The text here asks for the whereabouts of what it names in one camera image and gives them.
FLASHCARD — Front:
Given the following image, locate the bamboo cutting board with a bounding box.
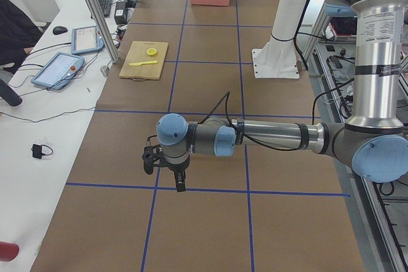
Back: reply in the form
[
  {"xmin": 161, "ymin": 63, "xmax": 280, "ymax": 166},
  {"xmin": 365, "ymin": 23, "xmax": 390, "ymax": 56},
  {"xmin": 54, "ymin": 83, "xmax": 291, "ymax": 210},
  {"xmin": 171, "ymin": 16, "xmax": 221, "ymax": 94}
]
[{"xmin": 119, "ymin": 41, "xmax": 168, "ymax": 80}]

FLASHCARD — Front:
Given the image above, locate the red bottle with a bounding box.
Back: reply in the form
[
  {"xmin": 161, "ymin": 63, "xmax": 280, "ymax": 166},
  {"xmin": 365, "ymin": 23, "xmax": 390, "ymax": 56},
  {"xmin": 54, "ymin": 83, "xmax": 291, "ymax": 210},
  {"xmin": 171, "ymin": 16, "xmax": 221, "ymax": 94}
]
[{"xmin": 0, "ymin": 241, "xmax": 20, "ymax": 262}]

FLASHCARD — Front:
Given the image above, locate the white pedestal column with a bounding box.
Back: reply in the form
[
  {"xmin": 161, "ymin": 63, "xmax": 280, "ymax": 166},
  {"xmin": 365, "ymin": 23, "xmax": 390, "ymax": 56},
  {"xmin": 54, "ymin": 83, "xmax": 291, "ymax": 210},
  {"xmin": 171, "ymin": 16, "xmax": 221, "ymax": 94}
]
[{"xmin": 252, "ymin": 0, "xmax": 307, "ymax": 79}]

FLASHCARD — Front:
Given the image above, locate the aluminium frame post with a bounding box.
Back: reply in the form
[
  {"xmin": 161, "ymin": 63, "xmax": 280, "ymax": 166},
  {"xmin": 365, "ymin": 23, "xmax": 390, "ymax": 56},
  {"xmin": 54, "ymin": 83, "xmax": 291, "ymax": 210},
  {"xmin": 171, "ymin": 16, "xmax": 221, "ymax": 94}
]
[{"xmin": 85, "ymin": 0, "xmax": 119, "ymax": 64}]

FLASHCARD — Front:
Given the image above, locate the yellow lemon slice toy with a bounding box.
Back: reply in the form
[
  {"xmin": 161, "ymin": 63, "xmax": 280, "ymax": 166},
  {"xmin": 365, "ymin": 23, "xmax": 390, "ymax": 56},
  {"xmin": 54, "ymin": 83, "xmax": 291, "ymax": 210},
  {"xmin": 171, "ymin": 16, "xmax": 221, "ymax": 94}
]
[{"xmin": 146, "ymin": 48, "xmax": 157, "ymax": 56}]

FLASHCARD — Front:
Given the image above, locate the yellow plastic knife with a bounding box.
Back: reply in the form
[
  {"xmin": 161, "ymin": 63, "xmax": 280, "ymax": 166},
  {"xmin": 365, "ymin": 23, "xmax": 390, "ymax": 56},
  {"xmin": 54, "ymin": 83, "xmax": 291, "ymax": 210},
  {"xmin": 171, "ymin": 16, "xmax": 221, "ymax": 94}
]
[{"xmin": 128, "ymin": 60, "xmax": 158, "ymax": 67}]

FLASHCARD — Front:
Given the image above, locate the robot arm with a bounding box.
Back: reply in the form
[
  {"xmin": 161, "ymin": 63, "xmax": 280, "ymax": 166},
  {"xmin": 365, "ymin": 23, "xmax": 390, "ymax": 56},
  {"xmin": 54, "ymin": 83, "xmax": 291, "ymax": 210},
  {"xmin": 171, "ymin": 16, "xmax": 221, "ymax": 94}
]
[{"xmin": 143, "ymin": 0, "xmax": 407, "ymax": 192}]

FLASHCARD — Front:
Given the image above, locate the teach pendant near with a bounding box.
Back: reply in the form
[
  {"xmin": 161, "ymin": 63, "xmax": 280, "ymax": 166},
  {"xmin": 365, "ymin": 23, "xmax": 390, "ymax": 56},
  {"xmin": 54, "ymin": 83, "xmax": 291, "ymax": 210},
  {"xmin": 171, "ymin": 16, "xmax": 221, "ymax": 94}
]
[{"xmin": 31, "ymin": 52, "xmax": 85, "ymax": 90}]

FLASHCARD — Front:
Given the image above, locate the teach pendant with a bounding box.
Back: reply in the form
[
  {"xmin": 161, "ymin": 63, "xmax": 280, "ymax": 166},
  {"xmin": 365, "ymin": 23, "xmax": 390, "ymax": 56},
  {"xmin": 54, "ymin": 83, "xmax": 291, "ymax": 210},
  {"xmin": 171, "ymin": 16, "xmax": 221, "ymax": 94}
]
[
  {"xmin": 31, "ymin": 52, "xmax": 85, "ymax": 90},
  {"xmin": 71, "ymin": 26, "xmax": 105, "ymax": 55}
]

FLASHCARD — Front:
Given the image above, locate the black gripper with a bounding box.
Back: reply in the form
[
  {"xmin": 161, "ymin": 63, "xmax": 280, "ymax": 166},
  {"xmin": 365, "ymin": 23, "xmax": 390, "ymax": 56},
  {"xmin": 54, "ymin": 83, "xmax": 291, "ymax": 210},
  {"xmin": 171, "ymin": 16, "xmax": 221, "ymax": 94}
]
[{"xmin": 164, "ymin": 154, "xmax": 190, "ymax": 192}]

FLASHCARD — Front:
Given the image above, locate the brown table mat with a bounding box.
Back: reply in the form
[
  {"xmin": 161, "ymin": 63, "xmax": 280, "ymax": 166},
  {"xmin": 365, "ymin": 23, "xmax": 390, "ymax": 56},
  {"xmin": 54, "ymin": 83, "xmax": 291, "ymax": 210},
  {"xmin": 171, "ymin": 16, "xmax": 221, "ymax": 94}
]
[{"xmin": 32, "ymin": 0, "xmax": 365, "ymax": 271}]

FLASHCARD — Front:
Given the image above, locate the black computer mouse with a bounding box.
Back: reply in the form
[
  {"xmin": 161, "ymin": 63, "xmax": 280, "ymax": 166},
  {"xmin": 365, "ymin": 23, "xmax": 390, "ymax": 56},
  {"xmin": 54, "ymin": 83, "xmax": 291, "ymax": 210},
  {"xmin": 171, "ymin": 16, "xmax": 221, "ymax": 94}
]
[{"xmin": 52, "ymin": 26, "xmax": 68, "ymax": 35}]

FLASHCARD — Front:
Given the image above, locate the teach pendant far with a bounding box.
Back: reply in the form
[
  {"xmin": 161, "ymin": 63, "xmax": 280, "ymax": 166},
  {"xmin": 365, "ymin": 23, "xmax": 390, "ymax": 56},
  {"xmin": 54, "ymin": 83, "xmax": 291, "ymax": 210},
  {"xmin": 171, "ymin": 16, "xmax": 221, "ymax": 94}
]
[{"xmin": 71, "ymin": 26, "xmax": 105, "ymax": 55}]

